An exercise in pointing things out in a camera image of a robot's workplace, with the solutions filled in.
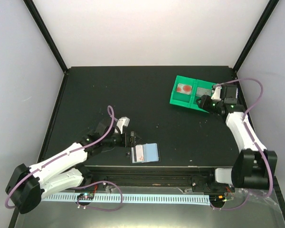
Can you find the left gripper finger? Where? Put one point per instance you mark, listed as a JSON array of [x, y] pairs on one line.
[[132, 144], [137, 137]]

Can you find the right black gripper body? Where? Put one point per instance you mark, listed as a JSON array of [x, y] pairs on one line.
[[208, 107]]

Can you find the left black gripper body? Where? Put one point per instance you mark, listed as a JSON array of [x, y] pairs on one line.
[[127, 144]]

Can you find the white card red pattern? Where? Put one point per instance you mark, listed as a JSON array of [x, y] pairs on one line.
[[137, 154]]

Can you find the black leather card holder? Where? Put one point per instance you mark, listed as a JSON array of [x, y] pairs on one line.
[[151, 153]]

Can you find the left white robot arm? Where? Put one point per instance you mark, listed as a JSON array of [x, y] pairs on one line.
[[29, 185]]

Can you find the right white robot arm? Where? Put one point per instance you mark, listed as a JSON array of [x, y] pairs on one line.
[[255, 165]]

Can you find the white card red marks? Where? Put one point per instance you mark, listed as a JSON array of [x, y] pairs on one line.
[[203, 91]]

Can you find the card with red circles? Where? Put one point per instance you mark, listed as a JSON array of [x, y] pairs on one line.
[[184, 89]]

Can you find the left green bin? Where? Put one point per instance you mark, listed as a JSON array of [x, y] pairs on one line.
[[179, 99]]

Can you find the green bin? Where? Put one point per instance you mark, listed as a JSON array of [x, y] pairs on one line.
[[199, 83], [179, 99]]

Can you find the middle green bin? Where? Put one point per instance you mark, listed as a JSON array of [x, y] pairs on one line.
[[199, 83]]

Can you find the small circuit board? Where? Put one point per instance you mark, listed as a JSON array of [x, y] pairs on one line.
[[85, 196]]

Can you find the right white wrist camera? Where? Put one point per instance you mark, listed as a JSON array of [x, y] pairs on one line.
[[216, 91]]

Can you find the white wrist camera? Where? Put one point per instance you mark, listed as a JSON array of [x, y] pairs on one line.
[[121, 123], [216, 91]]

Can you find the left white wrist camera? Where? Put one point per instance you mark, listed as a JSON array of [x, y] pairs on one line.
[[121, 123]]

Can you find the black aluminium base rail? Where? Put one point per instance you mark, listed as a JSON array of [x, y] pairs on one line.
[[198, 179]]

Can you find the white slotted cable duct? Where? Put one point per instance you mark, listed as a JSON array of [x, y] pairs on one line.
[[132, 198]]

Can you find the right black frame post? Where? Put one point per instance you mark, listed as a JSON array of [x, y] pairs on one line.
[[266, 14]]

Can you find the black frame post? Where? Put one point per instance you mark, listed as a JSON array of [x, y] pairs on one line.
[[45, 33], [266, 14]]

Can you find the left black frame post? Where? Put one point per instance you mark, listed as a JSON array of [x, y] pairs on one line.
[[45, 33]]

